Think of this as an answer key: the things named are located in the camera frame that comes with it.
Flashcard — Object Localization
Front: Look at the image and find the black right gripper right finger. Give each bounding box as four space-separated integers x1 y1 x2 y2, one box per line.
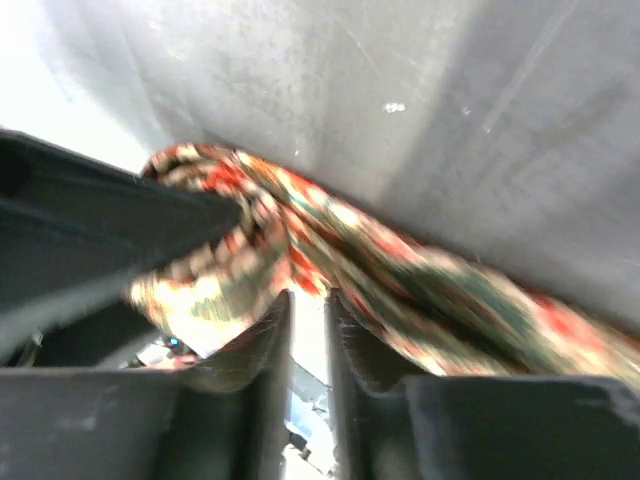
326 292 639 480

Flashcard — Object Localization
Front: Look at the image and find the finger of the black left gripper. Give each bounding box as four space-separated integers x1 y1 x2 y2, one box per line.
1 130 240 358

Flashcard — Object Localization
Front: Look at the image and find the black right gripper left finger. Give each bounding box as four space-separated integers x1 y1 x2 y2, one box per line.
1 292 292 479

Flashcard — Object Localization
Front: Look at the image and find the floral patterned tie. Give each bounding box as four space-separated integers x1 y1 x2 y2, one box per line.
126 143 639 388

